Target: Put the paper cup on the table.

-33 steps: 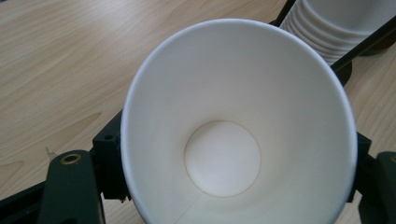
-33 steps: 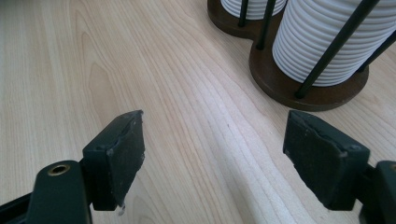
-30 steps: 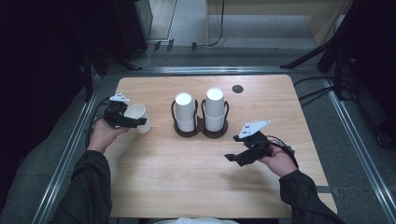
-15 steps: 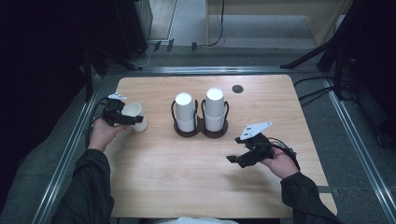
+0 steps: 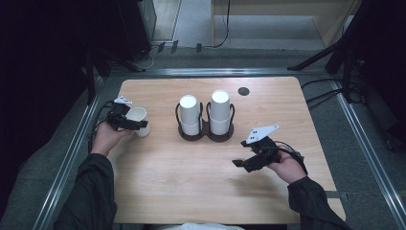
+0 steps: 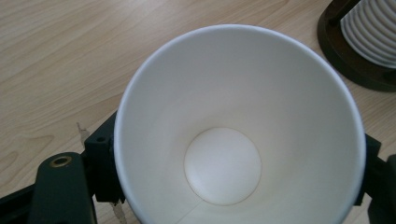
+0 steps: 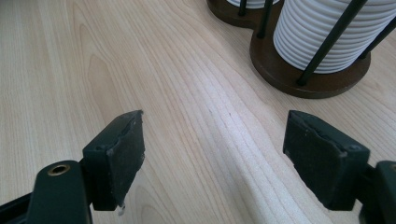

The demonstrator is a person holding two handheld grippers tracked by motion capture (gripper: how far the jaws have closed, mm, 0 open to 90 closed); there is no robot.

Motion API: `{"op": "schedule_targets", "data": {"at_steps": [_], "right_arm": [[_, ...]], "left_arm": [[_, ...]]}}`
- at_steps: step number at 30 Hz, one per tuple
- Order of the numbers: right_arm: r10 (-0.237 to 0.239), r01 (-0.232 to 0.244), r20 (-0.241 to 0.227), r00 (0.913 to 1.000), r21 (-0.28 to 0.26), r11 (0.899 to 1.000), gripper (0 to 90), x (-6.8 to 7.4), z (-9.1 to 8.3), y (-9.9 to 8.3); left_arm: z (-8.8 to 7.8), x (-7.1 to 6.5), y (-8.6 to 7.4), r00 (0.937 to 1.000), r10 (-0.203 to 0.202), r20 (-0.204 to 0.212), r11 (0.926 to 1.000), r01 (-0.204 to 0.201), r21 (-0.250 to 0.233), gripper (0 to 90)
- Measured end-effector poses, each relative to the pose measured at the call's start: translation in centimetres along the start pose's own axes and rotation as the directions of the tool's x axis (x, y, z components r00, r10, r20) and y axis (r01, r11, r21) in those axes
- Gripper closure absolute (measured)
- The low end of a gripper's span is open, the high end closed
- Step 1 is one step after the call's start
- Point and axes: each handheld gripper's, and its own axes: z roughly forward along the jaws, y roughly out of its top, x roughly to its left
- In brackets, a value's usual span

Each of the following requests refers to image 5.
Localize black cabinet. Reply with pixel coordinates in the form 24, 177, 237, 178
116, 0, 157, 63

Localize person's right hand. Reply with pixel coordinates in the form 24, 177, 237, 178
266, 151, 307, 185

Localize light wooden furniture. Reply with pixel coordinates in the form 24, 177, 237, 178
210, 0, 362, 49

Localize white floor cable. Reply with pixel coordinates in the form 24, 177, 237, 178
132, 44, 156, 71

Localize black tripod stand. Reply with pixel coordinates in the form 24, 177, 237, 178
286, 0, 365, 104

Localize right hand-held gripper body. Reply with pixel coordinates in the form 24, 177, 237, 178
245, 124, 282, 169

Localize black metal stand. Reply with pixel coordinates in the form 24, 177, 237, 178
84, 47, 147, 104

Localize dark double cup holder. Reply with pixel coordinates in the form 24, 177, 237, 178
174, 101, 236, 143

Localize metal floor rail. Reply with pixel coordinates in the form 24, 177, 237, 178
331, 80, 406, 230
109, 67, 333, 78
32, 78, 103, 230

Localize white paper cup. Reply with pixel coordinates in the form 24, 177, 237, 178
209, 115, 233, 136
125, 106, 151, 138
210, 89, 232, 122
179, 94, 201, 125
180, 119, 201, 136

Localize black hanging cable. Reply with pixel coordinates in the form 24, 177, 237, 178
212, 0, 232, 49

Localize black curtain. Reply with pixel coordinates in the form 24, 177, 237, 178
0, 0, 94, 205

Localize person's left hand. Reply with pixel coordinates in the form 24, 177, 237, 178
90, 121, 132, 157

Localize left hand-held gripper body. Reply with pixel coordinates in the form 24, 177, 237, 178
105, 96, 133, 131

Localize black floor cable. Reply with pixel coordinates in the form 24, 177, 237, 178
305, 89, 344, 111
300, 78, 343, 90

